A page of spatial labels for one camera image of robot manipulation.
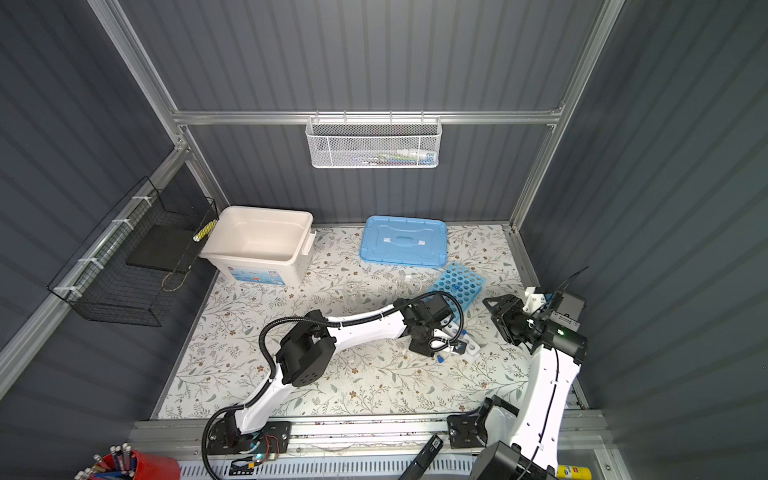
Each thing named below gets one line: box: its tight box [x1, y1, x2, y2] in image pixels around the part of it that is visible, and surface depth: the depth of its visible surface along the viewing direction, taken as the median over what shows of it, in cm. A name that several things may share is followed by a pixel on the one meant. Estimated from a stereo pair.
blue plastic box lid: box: [360, 215, 449, 267], surface depth 118 cm
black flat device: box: [398, 434, 444, 480], surface depth 71 cm
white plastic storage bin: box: [198, 206, 317, 287], surface depth 104 cm
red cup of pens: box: [74, 443, 182, 480], surface depth 60 cm
